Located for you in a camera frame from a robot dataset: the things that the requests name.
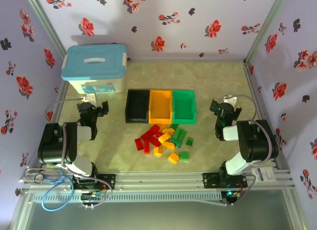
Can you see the yellow plastic bin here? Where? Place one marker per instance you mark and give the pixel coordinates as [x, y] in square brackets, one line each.
[160, 106]

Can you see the black plastic bin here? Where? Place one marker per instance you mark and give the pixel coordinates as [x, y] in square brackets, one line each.
[137, 106]

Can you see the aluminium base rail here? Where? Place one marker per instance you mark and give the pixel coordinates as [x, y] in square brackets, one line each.
[161, 180]

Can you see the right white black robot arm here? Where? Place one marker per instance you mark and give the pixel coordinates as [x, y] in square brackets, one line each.
[255, 140]

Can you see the small red lego brick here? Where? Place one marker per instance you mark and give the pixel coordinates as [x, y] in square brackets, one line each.
[158, 134]

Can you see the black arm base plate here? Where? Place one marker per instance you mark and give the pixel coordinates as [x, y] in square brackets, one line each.
[210, 180]
[109, 181]

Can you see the aluminium frame post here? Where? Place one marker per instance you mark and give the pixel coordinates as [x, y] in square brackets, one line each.
[265, 21]
[44, 19]

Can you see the dark green lego brick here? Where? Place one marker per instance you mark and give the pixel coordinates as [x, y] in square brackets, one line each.
[174, 126]
[176, 142]

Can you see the white storage box blue lid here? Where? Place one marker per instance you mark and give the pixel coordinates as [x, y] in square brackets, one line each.
[94, 64]

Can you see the white label box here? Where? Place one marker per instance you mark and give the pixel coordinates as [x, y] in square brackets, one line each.
[262, 175]

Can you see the aluminium side rail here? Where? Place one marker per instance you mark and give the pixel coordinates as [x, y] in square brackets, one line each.
[62, 91]
[250, 78]

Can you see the blue stethoscope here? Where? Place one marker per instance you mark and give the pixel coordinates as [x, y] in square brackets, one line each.
[49, 209]

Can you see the yellow arched lego brick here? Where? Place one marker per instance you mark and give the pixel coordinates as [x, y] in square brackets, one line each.
[168, 130]

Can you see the green square lego plate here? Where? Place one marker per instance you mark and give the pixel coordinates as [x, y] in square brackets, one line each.
[190, 141]

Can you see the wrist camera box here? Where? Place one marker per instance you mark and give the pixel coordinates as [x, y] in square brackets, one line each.
[229, 99]
[89, 98]

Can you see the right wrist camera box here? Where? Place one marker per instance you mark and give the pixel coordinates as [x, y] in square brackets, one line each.
[229, 99]

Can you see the green plastic bin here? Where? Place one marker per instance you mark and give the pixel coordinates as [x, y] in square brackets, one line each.
[183, 106]

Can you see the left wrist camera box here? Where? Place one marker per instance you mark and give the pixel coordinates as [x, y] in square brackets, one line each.
[89, 98]

